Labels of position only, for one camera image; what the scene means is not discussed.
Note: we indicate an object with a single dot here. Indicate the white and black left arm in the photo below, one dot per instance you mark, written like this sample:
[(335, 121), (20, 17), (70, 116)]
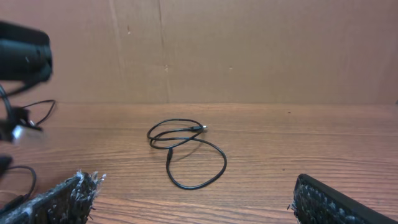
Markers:
[(26, 57)]

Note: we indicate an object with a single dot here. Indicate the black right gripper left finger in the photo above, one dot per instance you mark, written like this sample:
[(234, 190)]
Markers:
[(69, 202)]

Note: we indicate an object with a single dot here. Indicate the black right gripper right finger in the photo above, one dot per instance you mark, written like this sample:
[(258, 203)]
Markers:
[(315, 202)]

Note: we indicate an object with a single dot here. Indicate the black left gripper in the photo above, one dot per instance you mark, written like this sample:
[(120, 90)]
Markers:
[(17, 127)]

